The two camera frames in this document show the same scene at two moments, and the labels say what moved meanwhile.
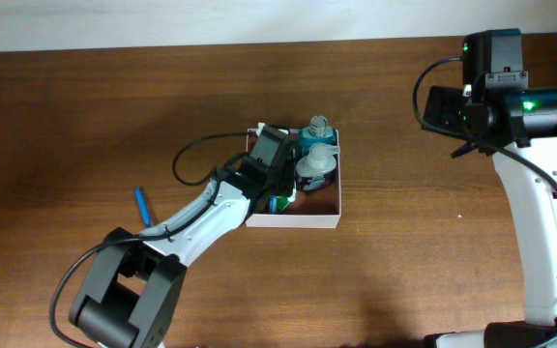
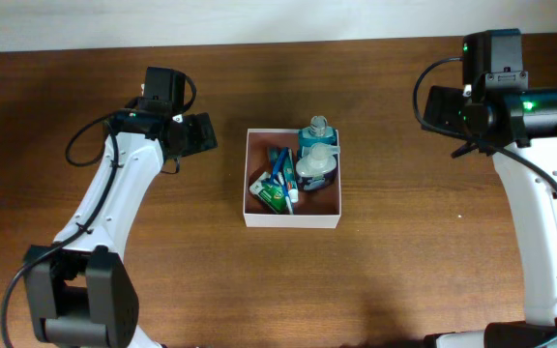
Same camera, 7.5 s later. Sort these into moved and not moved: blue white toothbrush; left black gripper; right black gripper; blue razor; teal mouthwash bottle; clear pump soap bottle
Moved: blue white toothbrush; blue razor; left black gripper
Not moved: teal mouthwash bottle; clear pump soap bottle; right black gripper
